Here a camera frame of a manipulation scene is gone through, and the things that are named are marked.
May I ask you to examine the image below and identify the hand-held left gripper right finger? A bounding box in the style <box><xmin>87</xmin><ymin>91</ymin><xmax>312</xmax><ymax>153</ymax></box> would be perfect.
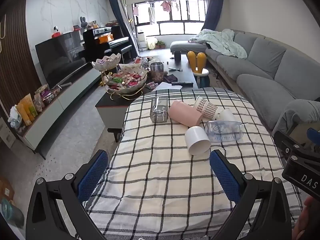
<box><xmin>209</xmin><ymin>149</ymin><xmax>293</xmax><ymax>240</ymax></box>

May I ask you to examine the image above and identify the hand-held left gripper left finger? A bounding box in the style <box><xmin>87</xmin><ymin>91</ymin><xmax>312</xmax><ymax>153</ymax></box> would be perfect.
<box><xmin>25</xmin><ymin>149</ymin><xmax>109</xmax><ymax>240</ymax></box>

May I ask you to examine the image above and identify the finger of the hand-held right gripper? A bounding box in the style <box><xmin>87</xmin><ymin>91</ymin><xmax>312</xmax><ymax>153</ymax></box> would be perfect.
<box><xmin>307</xmin><ymin>127</ymin><xmax>320</xmax><ymax>141</ymax></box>
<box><xmin>273</xmin><ymin>129</ymin><xmax>320</xmax><ymax>166</ymax></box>

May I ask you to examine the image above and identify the small white cup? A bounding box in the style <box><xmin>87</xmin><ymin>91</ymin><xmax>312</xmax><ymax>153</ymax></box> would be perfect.
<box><xmin>216</xmin><ymin>108</ymin><xmax>237</xmax><ymax>123</ymax></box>

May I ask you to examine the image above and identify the checked paper cup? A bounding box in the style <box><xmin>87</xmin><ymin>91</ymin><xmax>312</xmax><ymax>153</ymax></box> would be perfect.
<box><xmin>194</xmin><ymin>96</ymin><xmax>219</xmax><ymax>120</ymax></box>

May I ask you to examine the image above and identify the pink cup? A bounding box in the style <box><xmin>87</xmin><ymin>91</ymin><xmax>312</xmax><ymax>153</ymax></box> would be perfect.
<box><xmin>168</xmin><ymin>99</ymin><xmax>203</xmax><ymax>126</ymax></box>

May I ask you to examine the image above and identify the grey clear glass cup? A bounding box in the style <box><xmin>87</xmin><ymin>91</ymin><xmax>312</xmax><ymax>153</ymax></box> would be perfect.
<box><xmin>149</xmin><ymin>97</ymin><xmax>169</xmax><ymax>123</ymax></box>

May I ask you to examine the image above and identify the person's right hand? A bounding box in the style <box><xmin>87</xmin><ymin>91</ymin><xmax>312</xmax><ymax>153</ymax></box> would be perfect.
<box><xmin>292</xmin><ymin>196</ymin><xmax>320</xmax><ymax>240</ymax></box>

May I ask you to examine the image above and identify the checked tablecloth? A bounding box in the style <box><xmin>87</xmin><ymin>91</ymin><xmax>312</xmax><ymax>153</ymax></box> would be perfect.
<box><xmin>84</xmin><ymin>87</ymin><xmax>304</xmax><ymax>240</ymax></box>

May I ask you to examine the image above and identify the dark coffee table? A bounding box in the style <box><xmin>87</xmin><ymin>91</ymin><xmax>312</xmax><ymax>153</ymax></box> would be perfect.
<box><xmin>95</xmin><ymin>54</ymin><xmax>199</xmax><ymax>143</ymax></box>

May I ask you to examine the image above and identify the grey sofa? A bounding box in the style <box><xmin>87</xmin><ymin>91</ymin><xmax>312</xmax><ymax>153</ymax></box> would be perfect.
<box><xmin>170</xmin><ymin>29</ymin><xmax>320</xmax><ymax>140</ymax></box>

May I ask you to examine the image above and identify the grey tv cabinet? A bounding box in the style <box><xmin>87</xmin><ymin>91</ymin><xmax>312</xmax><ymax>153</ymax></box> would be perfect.
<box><xmin>16</xmin><ymin>62</ymin><xmax>105</xmax><ymax>159</ymax></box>

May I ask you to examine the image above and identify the cardboard box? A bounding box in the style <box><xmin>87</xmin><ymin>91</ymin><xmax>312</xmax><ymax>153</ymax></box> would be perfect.
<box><xmin>0</xmin><ymin>177</ymin><xmax>15</xmax><ymax>203</ymax></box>

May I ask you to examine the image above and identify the teal round object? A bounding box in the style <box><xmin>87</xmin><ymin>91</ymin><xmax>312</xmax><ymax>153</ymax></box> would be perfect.
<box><xmin>0</xmin><ymin>197</ymin><xmax>24</xmax><ymax>222</ymax></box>

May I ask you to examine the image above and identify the row of snack packets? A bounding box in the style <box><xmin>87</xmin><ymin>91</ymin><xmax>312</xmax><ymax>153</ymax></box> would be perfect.
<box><xmin>15</xmin><ymin>84</ymin><xmax>62</xmax><ymax>127</ymax></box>

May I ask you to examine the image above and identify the light blue cloth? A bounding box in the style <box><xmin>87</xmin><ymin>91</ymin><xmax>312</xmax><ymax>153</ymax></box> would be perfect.
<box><xmin>8</xmin><ymin>106</ymin><xmax>23</xmax><ymax>130</ymax></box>

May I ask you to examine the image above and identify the two-tier white snack bowl stand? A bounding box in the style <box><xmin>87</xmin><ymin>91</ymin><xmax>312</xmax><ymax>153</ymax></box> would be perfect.
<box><xmin>91</xmin><ymin>52</ymin><xmax>148</xmax><ymax>102</ymax></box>

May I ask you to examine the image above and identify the white paper sheet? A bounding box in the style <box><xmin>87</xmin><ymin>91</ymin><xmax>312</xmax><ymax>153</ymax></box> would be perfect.
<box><xmin>154</xmin><ymin>82</ymin><xmax>183</xmax><ymax>91</ymax></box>

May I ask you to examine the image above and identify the yellow rabbit-ear stool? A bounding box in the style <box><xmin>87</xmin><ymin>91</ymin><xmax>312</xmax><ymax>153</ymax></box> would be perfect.
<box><xmin>187</xmin><ymin>51</ymin><xmax>210</xmax><ymax>88</ymax></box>

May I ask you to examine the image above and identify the light green blanket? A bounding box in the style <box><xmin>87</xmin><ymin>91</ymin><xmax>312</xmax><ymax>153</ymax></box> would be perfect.
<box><xmin>189</xmin><ymin>29</ymin><xmax>248</xmax><ymax>60</ymax></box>

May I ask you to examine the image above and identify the glass jar of nuts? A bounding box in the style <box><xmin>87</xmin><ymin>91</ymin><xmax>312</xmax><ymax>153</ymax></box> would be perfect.
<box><xmin>149</xmin><ymin>62</ymin><xmax>165</xmax><ymax>82</ymax></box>

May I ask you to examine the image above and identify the black television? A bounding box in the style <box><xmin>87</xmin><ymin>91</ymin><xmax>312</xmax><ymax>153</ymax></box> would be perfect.
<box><xmin>35</xmin><ymin>31</ymin><xmax>87</xmax><ymax>89</ymax></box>

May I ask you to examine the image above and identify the black piano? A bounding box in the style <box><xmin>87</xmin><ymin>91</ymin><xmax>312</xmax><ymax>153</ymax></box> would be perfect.
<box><xmin>82</xmin><ymin>26</ymin><xmax>133</xmax><ymax>63</ymax></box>

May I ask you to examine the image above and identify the white air purifier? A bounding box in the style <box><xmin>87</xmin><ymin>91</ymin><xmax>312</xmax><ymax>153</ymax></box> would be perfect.
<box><xmin>137</xmin><ymin>32</ymin><xmax>147</xmax><ymax>52</ymax></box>

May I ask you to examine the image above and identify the blue curtain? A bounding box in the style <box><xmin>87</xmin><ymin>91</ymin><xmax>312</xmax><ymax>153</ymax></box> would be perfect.
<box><xmin>107</xmin><ymin>0</ymin><xmax>137</xmax><ymax>58</ymax></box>
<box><xmin>202</xmin><ymin>0</ymin><xmax>224</xmax><ymax>30</ymax></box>

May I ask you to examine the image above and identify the window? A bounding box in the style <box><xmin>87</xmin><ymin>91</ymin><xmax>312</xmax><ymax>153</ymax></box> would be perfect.
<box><xmin>125</xmin><ymin>0</ymin><xmax>208</xmax><ymax>38</ymax></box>

